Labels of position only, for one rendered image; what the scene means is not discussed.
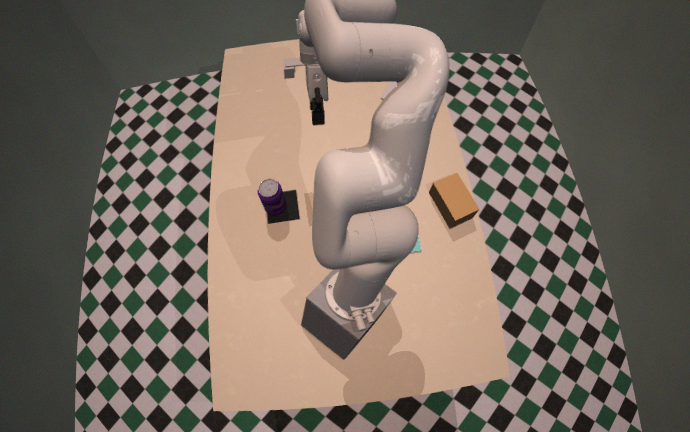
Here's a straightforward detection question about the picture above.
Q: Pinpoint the purple drink can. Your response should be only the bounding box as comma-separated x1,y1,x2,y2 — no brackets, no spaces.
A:
258,179,287,216

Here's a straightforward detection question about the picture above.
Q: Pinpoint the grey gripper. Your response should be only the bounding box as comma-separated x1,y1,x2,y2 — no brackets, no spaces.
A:
305,64,328,125

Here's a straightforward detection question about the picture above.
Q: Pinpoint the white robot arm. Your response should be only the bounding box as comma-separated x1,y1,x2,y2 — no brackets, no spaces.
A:
283,0,449,332

